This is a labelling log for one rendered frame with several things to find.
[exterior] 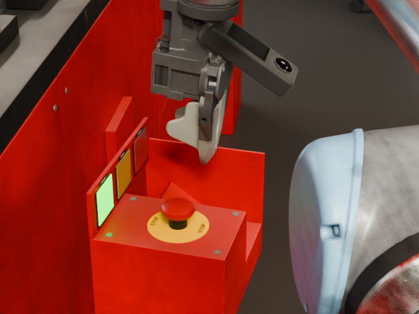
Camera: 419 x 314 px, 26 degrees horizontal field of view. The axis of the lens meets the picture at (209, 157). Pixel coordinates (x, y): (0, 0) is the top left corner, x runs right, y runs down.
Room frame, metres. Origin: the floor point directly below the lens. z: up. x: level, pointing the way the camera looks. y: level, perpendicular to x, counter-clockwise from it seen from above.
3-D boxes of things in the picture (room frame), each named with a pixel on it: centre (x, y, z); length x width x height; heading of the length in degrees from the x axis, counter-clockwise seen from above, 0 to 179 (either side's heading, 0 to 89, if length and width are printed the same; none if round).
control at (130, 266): (0.93, 0.03, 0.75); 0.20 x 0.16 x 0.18; 164
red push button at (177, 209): (0.89, 0.04, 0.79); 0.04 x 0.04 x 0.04
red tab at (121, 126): (1.51, 0.17, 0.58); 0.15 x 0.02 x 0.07; 172
